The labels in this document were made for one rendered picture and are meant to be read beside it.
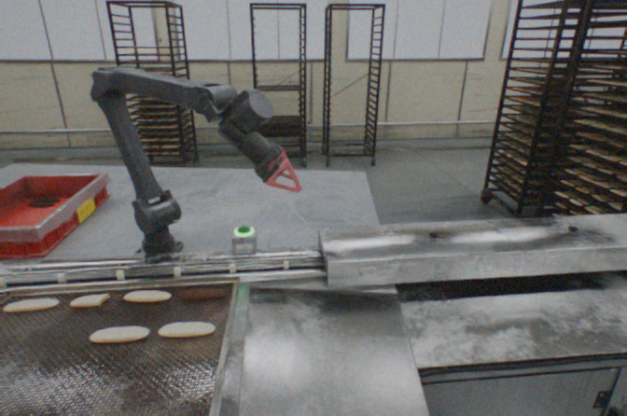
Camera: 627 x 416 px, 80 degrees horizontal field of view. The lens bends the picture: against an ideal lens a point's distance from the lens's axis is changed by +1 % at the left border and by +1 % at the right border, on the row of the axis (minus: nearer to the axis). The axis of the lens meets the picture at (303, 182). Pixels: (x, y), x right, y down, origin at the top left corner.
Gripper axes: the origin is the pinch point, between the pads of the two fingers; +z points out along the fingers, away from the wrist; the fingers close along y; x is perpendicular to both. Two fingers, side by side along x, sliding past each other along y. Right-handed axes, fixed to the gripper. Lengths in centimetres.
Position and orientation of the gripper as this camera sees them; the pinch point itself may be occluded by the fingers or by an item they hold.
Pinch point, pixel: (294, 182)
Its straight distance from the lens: 83.4
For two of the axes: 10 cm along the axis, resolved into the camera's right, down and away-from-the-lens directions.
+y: -1.5, -2.9, 9.4
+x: -6.8, 7.2, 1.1
